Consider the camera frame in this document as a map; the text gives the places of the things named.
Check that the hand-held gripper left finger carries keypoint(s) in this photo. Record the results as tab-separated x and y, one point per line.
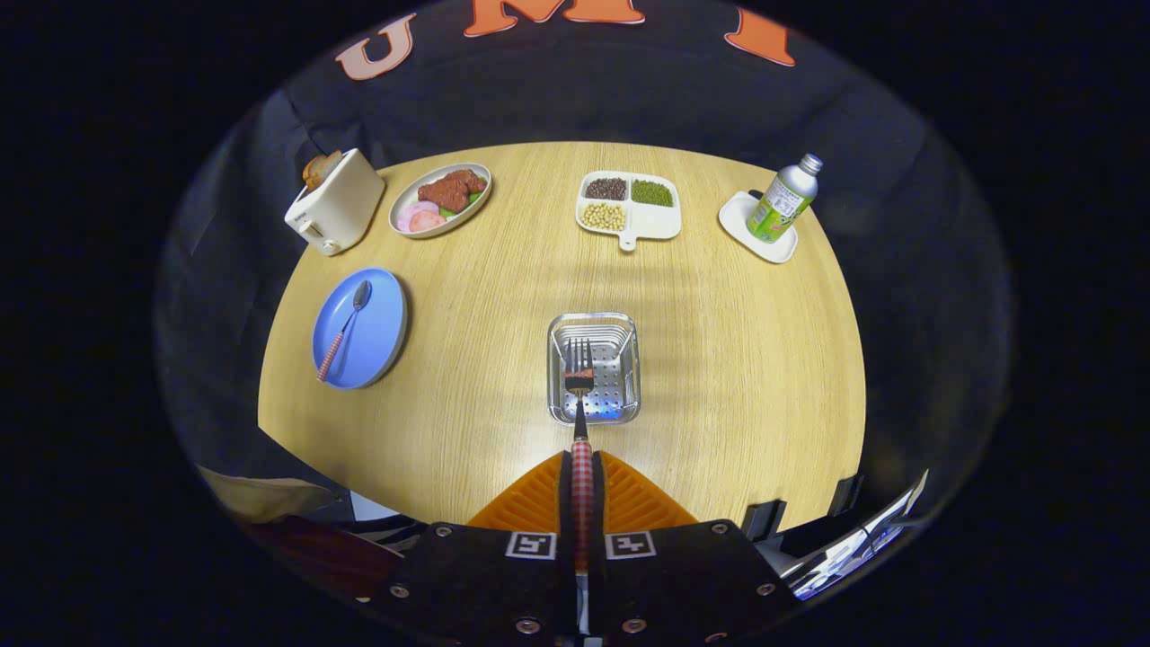
565	503

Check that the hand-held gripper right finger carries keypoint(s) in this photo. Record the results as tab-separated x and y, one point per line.
598	503

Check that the metal perforated basket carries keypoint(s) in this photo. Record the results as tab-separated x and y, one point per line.
618	395

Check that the blue round plate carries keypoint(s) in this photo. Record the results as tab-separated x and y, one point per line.
377	332

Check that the white divided dish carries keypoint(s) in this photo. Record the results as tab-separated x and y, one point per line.
654	225

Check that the yellow soybeans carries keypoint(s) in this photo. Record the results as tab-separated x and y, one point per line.
603	216

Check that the oval white plate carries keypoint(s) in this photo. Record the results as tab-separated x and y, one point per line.
467	216

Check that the dark red beans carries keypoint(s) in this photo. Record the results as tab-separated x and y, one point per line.
606	189

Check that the white square coaster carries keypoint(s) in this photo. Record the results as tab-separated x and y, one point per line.
737	220

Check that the green mung beans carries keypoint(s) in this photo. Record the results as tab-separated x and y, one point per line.
652	192

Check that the green lettuce leaf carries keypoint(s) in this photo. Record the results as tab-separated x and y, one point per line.
473	197

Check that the pink ham slices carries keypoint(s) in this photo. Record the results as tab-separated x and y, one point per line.
420	217

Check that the brown meat piece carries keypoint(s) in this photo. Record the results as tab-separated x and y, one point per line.
449	190

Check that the silver bottle with green label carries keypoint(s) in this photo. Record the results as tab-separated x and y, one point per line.
780	205

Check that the white toaster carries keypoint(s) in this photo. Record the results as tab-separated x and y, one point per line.
346	207

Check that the black backdrop cloth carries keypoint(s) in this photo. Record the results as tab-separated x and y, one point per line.
629	99

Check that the brown toast slice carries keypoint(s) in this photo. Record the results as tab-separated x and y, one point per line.
330	162
314	172

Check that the black table edge bracket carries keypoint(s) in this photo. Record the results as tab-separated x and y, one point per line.
844	494
762	518

